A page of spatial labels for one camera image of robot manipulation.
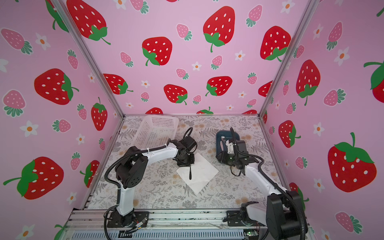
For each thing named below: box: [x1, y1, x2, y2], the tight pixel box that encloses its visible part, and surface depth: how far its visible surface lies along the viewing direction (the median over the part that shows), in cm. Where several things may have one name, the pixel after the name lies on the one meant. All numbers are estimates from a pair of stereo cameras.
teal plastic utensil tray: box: [215, 131, 240, 155], surface depth 106 cm
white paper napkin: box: [176, 152, 219, 195], surface depth 92 cm
